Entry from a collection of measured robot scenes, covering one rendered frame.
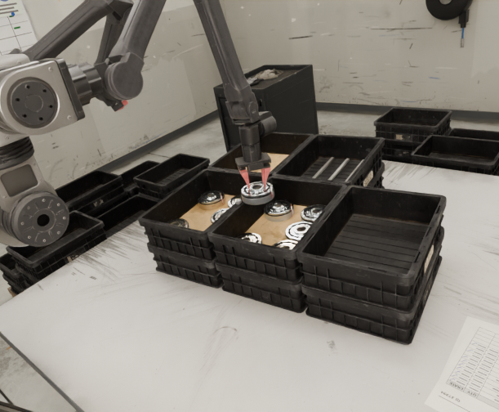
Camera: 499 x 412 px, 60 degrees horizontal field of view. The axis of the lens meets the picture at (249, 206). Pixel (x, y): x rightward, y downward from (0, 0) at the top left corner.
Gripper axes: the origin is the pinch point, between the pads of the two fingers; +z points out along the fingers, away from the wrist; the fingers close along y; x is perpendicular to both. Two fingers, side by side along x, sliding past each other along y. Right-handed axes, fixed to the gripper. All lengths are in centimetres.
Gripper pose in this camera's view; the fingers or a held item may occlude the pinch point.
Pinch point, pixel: (256, 185)
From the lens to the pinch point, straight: 135.9
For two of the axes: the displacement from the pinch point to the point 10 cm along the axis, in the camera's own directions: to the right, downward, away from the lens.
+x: 1.9, 4.3, -8.8
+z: 1.3, 8.8, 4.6
